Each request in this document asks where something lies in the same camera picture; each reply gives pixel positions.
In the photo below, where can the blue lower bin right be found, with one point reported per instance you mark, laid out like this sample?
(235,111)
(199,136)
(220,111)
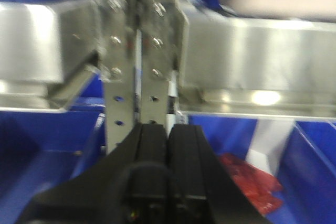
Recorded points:
(300,154)

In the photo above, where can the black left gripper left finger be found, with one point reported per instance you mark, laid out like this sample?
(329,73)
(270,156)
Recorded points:
(128,185)

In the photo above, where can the silver shelf beam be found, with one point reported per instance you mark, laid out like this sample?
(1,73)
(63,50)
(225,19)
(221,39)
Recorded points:
(233,65)
(47,54)

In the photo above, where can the red plastic packet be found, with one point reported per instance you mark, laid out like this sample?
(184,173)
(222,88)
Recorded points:
(258,186)

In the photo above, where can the silver shelf beam right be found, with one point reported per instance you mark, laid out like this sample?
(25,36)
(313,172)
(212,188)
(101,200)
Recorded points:
(233,65)

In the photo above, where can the blue lower bin left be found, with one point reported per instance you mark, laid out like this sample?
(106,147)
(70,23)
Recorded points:
(41,150)

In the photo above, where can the silver shelf beam left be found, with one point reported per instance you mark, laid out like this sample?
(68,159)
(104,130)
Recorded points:
(47,54)

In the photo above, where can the blue bin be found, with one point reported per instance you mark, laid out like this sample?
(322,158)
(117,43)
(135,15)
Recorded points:
(41,150)
(300,154)

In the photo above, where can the silver shelf upright post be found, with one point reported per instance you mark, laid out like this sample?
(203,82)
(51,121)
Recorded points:
(139,46)

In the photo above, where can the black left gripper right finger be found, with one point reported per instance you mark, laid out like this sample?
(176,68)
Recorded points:
(208,192)

